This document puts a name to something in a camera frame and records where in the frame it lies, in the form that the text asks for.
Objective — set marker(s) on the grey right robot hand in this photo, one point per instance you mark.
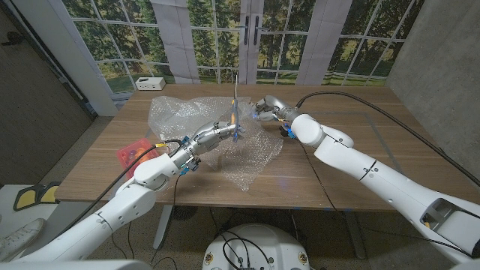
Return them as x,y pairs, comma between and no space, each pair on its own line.
275,108

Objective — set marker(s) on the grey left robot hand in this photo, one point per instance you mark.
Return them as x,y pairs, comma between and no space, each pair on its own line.
208,138

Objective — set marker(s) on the clear bubble wrap sheet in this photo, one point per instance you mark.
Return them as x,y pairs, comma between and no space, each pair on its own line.
176,116

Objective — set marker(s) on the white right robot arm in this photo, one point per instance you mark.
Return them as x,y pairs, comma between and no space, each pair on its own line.
375,172

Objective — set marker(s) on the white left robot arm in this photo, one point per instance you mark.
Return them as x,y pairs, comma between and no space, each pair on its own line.
93,221

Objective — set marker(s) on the red plastic package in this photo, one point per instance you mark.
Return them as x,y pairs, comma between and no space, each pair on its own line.
129,153

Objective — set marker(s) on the small white box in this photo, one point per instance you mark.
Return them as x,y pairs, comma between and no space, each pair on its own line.
150,83

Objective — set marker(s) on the white table leg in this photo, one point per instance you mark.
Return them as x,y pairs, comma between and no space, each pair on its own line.
163,227
355,236

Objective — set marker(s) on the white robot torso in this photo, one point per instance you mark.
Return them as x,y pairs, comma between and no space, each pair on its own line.
258,240

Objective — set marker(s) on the yellow black foot pedal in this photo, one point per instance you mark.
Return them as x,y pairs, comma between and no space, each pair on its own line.
50,193
27,198

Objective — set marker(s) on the white shoe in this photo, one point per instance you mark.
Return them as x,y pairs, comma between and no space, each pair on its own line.
18,240

